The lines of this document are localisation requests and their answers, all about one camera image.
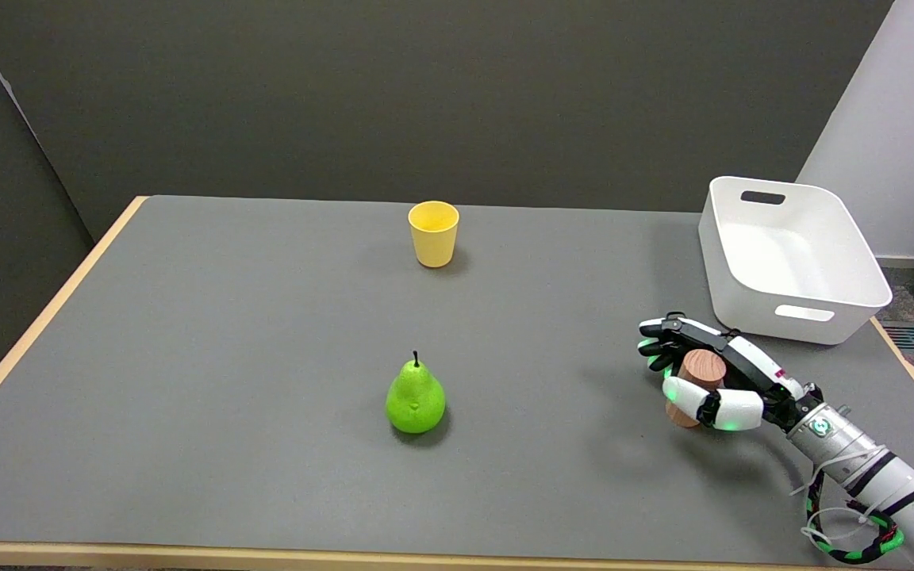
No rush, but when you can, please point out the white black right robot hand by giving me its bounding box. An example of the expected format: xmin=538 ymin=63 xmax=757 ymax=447
xmin=637 ymin=312 xmax=824 ymax=432

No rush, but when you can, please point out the wooden cylinder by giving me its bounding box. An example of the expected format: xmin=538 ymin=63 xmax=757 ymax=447
xmin=665 ymin=349 xmax=727 ymax=428

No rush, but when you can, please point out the white plastic bin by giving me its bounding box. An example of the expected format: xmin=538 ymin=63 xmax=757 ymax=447
xmin=698 ymin=176 xmax=894 ymax=346

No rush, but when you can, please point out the green pear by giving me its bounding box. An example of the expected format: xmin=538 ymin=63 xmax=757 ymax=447
xmin=385 ymin=351 xmax=447 ymax=435

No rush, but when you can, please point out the yellow cup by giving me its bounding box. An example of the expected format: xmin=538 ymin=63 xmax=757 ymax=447
xmin=408 ymin=201 xmax=460 ymax=269

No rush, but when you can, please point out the green black braided cable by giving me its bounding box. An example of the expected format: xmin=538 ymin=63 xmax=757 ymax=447
xmin=804 ymin=469 xmax=914 ymax=565

